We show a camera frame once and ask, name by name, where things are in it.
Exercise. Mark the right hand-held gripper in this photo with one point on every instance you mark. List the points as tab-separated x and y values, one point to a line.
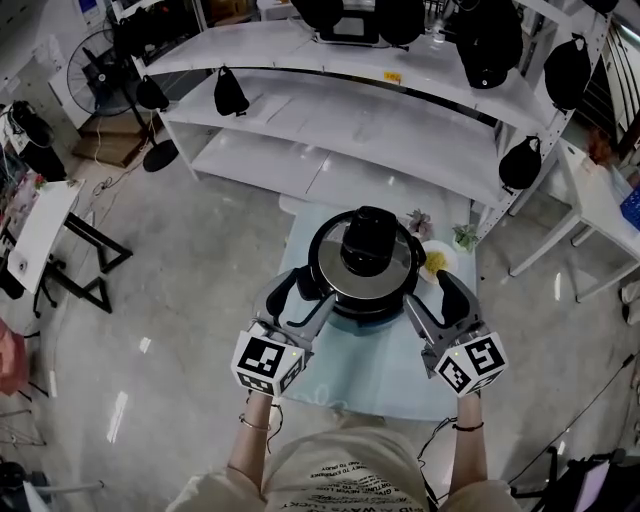
470	365

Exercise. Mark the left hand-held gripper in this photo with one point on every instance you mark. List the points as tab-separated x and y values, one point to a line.
262	362

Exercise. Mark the black steel pressure cooker lid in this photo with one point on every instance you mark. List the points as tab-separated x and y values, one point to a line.
367	240

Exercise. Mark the person's left forearm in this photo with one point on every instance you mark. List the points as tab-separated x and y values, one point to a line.
250	450

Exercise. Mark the person's right forearm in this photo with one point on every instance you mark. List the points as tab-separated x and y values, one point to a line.
470	450

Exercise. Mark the yellow food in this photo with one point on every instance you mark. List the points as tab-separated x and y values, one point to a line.
434	261

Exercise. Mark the white plate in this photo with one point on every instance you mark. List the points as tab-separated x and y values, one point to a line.
447	250

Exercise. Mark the small green potted plant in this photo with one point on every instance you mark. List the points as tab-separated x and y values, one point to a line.
465	237

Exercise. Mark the table with light blue cloth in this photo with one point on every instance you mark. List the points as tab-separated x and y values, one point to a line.
380	370

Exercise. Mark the small pink succulent plant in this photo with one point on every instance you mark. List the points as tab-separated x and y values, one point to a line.
419	222

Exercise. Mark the white round stool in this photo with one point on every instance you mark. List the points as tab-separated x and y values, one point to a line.
295	204

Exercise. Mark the black wrist band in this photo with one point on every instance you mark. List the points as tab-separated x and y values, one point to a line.
467	427

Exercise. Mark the person's body in cream shirt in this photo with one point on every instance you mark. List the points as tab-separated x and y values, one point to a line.
345	475

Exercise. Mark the white side table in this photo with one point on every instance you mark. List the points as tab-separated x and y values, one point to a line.
600	210

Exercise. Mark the white shelving rack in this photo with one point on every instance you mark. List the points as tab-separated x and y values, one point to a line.
350	130

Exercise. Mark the blue plastic basket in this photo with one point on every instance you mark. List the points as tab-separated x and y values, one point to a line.
632	210

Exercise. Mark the black office chair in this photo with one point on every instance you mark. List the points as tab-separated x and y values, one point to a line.
590	485

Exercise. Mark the orange leafy decoration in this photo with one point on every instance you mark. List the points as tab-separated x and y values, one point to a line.
602	147

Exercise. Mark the brown wooden pallet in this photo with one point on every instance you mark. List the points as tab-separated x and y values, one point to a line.
115	145

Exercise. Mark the white desk with black legs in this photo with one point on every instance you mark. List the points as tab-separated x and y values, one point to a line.
40	230

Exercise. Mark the small tape roll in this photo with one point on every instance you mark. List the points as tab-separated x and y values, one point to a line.
20	264

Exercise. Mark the white and black shelf appliance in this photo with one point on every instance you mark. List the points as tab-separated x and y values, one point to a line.
347	35

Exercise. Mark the small pink flower pot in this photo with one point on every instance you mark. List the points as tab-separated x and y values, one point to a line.
40	182

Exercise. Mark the pink armchair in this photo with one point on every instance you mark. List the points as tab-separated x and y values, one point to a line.
12	360

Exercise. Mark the staircase with dark railing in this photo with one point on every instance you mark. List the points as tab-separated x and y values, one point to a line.
620	90

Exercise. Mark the black pedestal fan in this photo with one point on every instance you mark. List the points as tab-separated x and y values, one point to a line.
160	157

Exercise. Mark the blue wall poster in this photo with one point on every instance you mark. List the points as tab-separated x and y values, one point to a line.
89	7

